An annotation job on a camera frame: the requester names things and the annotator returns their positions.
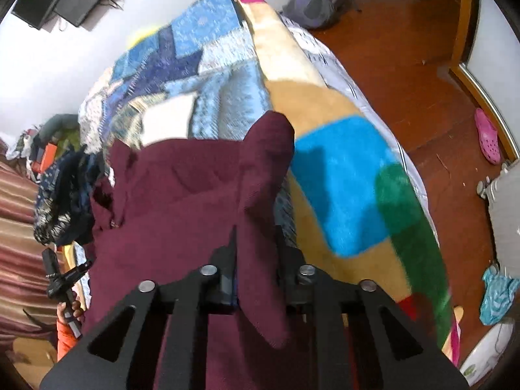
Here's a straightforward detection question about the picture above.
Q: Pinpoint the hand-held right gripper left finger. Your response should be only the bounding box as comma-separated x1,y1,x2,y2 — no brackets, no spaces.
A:
39,225,240,390

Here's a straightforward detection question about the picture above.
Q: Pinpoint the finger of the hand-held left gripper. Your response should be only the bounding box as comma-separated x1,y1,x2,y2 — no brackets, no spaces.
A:
61,263,91,283
42,249,61,279

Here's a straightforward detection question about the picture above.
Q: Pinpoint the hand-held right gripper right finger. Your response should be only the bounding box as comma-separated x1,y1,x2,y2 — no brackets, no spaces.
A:
277,225,469,390

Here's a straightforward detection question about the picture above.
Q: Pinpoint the maroon button shirt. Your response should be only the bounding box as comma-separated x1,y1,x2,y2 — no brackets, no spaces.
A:
83,111,350,390

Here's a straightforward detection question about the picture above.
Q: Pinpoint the person's left forearm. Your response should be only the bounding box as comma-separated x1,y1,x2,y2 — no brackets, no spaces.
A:
56,306,82,360

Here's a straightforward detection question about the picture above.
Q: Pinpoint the dark patterned clothes pile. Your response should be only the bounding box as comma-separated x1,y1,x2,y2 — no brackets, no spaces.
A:
32,150,108,246

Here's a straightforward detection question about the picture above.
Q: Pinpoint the striped red curtain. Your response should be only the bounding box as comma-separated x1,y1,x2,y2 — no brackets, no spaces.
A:
0,158,94,334

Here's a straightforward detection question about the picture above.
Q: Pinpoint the orange box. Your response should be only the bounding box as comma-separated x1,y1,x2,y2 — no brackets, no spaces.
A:
30,144,58,173

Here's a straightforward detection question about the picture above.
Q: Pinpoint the colourful fleece blanket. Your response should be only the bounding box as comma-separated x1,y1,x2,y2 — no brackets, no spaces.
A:
233,0,464,366

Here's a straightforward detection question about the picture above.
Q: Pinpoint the pile of household clutter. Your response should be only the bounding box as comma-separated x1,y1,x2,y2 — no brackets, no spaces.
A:
6,114,88,175

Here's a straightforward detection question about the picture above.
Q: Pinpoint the grey green cushion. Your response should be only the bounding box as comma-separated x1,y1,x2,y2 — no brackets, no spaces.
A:
41,114,80,139

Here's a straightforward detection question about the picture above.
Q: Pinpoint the teal patterned cloth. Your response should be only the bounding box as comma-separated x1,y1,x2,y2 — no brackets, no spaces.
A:
479,268,520,326

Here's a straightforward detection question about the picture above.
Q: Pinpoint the white ribbed suitcase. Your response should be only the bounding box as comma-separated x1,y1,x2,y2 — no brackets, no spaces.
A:
477,162,520,277

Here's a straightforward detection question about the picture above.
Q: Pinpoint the pink clog shoe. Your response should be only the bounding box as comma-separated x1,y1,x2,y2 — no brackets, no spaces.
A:
474,108,501,165

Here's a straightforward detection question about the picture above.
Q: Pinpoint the yellow plastic object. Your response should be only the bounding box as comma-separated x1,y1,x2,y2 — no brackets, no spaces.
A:
126,24,163,47

